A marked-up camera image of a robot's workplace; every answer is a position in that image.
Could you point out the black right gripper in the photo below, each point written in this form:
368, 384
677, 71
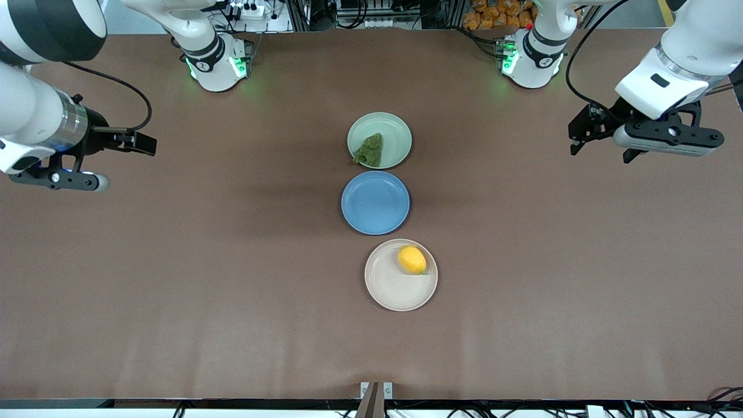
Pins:
96, 134

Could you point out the pale green plate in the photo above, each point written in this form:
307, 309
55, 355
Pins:
395, 136

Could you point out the metal table edge bracket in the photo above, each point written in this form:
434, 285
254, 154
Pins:
376, 397

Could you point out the white power strip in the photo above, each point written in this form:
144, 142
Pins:
251, 10

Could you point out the beige plate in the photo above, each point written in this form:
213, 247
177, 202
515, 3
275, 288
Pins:
392, 287

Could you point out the blue plate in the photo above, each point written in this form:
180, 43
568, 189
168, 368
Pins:
375, 202

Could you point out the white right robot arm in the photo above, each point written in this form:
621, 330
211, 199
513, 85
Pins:
35, 110

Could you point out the bag of orange fruits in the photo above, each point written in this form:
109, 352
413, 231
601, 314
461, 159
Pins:
496, 14

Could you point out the yellow lemon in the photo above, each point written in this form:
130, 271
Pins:
411, 259

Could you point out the green lettuce leaf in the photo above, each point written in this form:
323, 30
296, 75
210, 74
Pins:
370, 151

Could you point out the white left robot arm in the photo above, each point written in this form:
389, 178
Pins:
679, 64

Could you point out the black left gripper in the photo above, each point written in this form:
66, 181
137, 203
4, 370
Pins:
608, 120

